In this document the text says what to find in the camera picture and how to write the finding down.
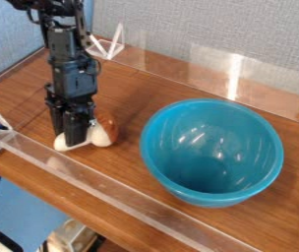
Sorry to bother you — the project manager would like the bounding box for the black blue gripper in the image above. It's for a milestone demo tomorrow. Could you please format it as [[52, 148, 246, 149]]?
[[45, 28, 97, 147]]

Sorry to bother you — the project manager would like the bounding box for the white brown toy mushroom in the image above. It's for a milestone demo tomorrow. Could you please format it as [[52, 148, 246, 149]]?
[[53, 109, 119, 152]]

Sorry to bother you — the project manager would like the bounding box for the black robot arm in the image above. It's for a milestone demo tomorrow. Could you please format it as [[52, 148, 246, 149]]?
[[6, 0, 101, 150]]

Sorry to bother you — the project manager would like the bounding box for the blue plastic bowl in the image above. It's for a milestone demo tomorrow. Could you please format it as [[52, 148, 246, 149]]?
[[140, 98, 284, 208]]

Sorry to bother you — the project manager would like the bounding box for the clear box under table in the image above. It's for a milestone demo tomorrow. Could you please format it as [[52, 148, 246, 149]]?
[[45, 219, 97, 252]]

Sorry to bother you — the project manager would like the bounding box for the clear acrylic front barrier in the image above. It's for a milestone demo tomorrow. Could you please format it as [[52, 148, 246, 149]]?
[[4, 130, 260, 252]]

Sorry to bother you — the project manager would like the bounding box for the clear acrylic barrier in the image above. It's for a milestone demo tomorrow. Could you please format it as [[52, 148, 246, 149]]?
[[4, 130, 260, 252], [112, 34, 299, 122]]

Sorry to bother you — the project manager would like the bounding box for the clear acrylic back barrier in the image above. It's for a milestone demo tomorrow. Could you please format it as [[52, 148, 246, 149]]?
[[112, 34, 299, 122]]

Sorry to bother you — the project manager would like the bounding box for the clear acrylic corner bracket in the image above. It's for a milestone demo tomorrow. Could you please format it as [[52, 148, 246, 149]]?
[[86, 24, 124, 60]]

